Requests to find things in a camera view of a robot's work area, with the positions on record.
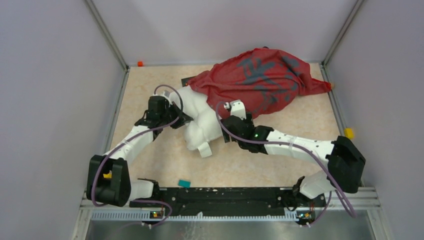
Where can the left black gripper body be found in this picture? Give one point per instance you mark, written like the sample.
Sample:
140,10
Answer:
171,112

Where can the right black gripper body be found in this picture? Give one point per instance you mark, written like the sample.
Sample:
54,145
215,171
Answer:
249,120

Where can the white pillow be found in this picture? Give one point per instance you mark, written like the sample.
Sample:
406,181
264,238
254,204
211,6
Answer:
204,127

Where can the red patterned pillowcase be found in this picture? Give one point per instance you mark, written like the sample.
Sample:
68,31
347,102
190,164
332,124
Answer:
266,81

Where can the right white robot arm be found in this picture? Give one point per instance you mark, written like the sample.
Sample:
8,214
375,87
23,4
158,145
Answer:
341,163

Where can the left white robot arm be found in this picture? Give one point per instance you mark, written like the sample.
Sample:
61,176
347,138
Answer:
109,181

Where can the teal small block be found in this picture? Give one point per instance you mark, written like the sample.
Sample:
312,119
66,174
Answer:
184,183

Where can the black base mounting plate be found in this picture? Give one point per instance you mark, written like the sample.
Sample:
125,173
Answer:
229,201

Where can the yellow small block left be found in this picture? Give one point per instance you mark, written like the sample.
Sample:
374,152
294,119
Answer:
107,175

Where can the yellow small block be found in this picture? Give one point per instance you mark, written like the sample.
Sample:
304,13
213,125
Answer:
107,175
349,133

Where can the yellow small block right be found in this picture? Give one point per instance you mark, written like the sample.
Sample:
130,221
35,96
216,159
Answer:
349,133

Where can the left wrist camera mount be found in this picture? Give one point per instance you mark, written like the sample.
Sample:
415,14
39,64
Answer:
165,94

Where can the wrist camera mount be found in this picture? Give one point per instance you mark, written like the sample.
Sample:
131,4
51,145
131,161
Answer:
165,94
236,108

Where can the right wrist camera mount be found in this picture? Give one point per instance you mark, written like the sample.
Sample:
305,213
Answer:
236,108

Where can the aluminium front rail frame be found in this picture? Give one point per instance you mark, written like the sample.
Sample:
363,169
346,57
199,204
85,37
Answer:
357,216

